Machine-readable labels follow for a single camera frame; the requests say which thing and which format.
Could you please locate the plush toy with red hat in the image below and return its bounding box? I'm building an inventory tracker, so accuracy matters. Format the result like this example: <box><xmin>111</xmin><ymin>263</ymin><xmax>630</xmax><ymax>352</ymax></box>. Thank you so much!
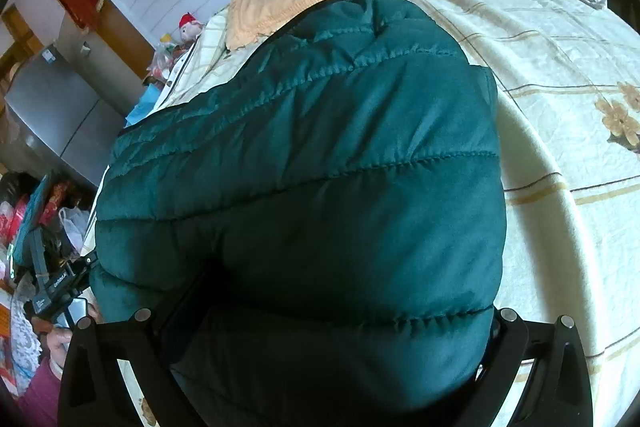
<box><xmin>179</xmin><ymin>13</ymin><xmax>204</xmax><ymax>44</ymax></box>

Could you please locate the dark green puffer jacket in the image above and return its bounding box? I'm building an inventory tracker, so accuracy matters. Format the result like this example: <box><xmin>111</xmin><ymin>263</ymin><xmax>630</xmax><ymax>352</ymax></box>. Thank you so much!
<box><xmin>91</xmin><ymin>0</ymin><xmax>506</xmax><ymax>426</ymax></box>

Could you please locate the person's left hand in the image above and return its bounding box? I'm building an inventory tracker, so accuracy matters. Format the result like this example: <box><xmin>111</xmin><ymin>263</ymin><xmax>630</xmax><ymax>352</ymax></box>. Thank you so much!
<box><xmin>32</xmin><ymin>317</ymin><xmax>73</xmax><ymax>378</ymax></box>

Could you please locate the blue bag beside bed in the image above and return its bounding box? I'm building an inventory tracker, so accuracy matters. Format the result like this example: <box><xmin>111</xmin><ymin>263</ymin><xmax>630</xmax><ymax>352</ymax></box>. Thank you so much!
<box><xmin>126</xmin><ymin>84</ymin><xmax>162</xmax><ymax>127</ymax></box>

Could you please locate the floral checked bed quilt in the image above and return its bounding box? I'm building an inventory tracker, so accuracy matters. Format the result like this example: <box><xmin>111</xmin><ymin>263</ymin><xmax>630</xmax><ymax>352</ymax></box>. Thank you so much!
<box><xmin>81</xmin><ymin>0</ymin><xmax>640</xmax><ymax>427</ymax></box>

